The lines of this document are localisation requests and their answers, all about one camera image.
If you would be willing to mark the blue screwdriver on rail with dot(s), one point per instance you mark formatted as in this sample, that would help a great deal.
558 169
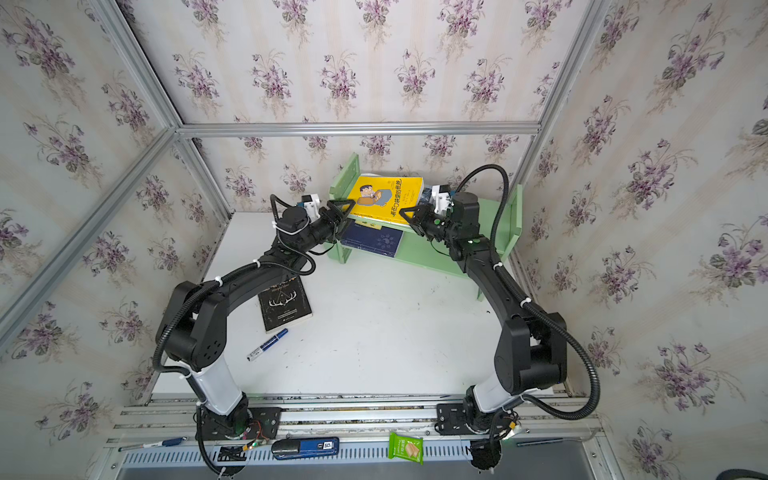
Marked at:
172 442

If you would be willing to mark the green two-tier shelf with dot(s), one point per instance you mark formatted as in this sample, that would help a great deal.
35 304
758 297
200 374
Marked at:
486 231

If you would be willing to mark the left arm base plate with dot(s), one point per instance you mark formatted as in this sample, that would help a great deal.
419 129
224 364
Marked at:
249 425

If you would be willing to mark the black book with antlers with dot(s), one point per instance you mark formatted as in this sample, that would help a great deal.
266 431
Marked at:
284 304

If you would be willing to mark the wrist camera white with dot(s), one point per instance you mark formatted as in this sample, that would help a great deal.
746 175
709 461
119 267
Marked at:
311 204
440 199

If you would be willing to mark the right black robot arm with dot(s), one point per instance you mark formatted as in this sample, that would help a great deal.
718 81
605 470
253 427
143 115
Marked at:
531 352

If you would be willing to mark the green snack packet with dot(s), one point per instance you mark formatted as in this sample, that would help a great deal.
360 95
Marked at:
405 448

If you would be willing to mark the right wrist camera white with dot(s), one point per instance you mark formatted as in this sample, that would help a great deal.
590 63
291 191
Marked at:
440 199

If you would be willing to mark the blue black device on rail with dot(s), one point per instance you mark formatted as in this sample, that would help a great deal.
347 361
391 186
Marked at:
304 448

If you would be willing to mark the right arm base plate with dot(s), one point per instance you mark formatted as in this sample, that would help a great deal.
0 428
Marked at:
456 419

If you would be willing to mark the yellow cartoon book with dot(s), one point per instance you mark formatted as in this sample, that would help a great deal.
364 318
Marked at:
380 199

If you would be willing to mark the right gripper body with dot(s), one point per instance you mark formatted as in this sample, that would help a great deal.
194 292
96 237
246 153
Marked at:
423 216

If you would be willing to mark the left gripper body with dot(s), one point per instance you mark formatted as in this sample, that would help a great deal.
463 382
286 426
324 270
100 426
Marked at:
336 218

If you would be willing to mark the navy book yellow label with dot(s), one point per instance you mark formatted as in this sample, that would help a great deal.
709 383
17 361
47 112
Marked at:
376 239

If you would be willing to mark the blue white marker pen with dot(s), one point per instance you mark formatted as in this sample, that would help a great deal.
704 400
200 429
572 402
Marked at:
266 345

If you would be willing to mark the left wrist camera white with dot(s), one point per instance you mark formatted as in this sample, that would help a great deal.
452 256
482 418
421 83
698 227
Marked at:
311 204

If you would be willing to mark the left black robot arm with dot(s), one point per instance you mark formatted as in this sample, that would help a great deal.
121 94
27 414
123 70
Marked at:
192 335

